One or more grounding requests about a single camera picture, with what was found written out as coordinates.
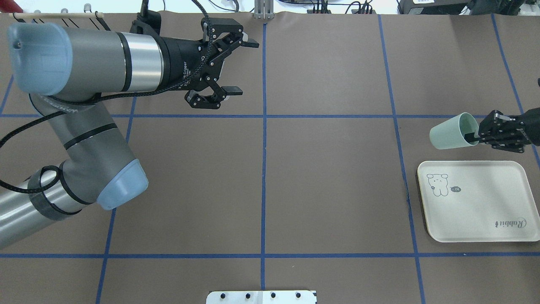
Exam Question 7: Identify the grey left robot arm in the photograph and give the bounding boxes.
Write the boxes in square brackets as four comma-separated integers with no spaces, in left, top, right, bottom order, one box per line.
[1,12,259,248]

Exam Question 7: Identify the black wire cup rack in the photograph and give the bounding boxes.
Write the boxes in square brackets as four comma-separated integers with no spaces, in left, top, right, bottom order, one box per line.
[7,2,111,31]

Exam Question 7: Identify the red bottle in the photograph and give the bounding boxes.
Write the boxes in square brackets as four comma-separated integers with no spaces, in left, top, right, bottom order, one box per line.
[0,0,24,13]

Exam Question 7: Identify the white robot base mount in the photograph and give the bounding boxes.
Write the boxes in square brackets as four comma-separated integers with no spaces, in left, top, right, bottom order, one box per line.
[205,289,318,304]

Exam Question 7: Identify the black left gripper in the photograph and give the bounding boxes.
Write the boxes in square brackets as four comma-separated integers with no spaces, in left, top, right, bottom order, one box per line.
[161,18,260,109]

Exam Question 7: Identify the cream rabbit tray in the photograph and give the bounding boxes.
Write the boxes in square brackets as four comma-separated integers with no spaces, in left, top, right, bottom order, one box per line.
[417,161,539,243]

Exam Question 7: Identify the green cup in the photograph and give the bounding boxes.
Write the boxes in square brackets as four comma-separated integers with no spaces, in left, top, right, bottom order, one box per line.
[429,112,479,150]

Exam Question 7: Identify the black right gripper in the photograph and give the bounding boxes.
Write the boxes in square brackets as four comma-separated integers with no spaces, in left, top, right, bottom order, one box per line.
[464,108,540,153]

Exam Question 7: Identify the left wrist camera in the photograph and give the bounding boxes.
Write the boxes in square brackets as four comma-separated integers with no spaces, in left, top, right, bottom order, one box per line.
[130,0,162,35]

